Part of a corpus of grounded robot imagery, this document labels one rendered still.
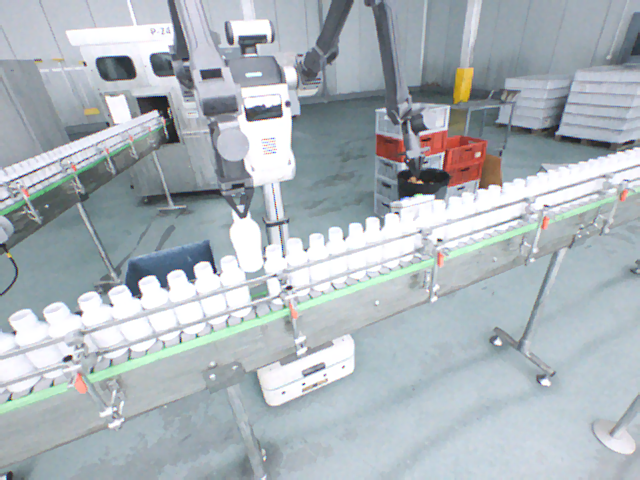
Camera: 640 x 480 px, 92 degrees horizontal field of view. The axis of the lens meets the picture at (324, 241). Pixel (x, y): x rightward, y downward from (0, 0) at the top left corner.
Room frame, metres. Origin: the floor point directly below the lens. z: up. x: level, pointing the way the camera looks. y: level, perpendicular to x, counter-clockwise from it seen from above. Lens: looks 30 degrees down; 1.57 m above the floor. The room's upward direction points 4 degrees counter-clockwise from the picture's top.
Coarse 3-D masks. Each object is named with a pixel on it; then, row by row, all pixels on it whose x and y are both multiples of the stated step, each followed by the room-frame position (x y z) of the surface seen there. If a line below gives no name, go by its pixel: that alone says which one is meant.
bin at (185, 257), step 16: (208, 240) 1.14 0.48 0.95; (144, 256) 1.05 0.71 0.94; (160, 256) 1.07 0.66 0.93; (176, 256) 1.09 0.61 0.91; (192, 256) 1.12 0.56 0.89; (208, 256) 1.14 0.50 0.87; (128, 272) 0.96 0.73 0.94; (144, 272) 1.04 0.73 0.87; (160, 272) 1.06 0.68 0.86; (192, 272) 1.11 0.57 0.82; (128, 288) 0.88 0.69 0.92
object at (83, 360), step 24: (600, 192) 1.14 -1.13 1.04; (624, 192) 1.08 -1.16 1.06; (528, 216) 0.97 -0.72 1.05; (552, 216) 0.90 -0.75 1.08; (600, 216) 1.13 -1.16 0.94; (528, 264) 0.92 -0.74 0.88; (288, 288) 0.58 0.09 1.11; (432, 288) 0.75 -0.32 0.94; (72, 336) 0.47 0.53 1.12; (72, 360) 0.42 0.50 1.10; (96, 360) 0.47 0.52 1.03; (72, 384) 0.38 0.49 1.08; (120, 408) 0.45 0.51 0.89
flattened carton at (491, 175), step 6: (486, 156) 3.53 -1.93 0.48; (492, 156) 3.45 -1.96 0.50; (486, 162) 3.53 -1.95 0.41; (492, 162) 3.46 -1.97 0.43; (498, 162) 3.39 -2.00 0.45; (486, 168) 3.54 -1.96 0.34; (492, 168) 3.46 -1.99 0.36; (498, 168) 3.39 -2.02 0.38; (486, 174) 3.54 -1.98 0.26; (492, 174) 3.46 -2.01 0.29; (498, 174) 3.39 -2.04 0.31; (480, 180) 3.62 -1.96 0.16; (486, 180) 3.54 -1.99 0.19; (492, 180) 3.46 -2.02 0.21; (498, 180) 3.39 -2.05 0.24; (480, 186) 3.62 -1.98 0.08; (486, 186) 3.54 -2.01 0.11
